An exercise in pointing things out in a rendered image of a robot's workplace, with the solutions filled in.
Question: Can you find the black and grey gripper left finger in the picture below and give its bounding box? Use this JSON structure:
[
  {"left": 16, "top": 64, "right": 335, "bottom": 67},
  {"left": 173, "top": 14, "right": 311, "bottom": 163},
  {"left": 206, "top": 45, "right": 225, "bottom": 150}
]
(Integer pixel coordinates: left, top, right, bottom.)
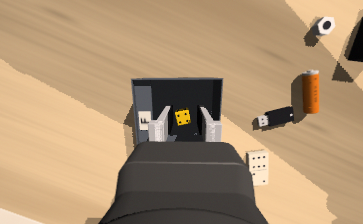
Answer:
[{"left": 148, "top": 105, "right": 173, "bottom": 141}]

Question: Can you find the orange battery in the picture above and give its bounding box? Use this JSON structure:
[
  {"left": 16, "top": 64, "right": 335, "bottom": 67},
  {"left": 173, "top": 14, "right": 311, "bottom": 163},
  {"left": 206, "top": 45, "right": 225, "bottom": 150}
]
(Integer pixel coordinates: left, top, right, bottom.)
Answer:
[{"left": 302, "top": 70, "right": 319, "bottom": 114}]

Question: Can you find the black usb stick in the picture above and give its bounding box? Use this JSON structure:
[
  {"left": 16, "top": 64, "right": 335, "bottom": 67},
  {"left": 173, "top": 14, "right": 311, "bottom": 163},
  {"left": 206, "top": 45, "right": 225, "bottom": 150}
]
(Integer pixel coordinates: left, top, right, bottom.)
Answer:
[{"left": 258, "top": 106, "right": 294, "bottom": 127}]

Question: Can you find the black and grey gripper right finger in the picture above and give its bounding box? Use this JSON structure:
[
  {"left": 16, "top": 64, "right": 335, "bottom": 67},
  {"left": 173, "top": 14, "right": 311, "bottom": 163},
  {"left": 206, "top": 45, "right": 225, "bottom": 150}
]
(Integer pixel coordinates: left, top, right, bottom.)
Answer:
[{"left": 197, "top": 105, "right": 222, "bottom": 142}]

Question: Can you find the dark grey rack of three bins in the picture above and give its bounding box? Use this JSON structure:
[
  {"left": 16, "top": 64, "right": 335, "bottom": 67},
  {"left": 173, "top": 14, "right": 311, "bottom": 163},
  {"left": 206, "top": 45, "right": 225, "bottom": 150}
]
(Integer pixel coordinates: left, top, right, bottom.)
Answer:
[{"left": 131, "top": 78, "right": 223, "bottom": 145}]

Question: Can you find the white domino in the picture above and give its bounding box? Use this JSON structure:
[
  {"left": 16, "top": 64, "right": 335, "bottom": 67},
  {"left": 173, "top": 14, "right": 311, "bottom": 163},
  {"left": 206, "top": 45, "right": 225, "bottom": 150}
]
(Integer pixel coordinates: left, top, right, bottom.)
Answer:
[{"left": 247, "top": 150, "right": 268, "bottom": 186}]

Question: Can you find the yellow die with black pips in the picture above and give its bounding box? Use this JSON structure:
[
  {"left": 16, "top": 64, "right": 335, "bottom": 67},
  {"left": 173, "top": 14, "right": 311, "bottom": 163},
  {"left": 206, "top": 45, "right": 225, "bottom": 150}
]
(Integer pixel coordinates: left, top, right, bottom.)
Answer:
[{"left": 175, "top": 108, "right": 191, "bottom": 126}]

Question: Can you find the white hex nut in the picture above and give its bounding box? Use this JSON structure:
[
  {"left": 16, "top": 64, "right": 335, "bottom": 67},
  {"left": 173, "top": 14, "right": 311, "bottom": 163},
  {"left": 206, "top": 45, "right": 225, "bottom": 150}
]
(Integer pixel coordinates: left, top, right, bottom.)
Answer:
[{"left": 311, "top": 17, "right": 335, "bottom": 36}]

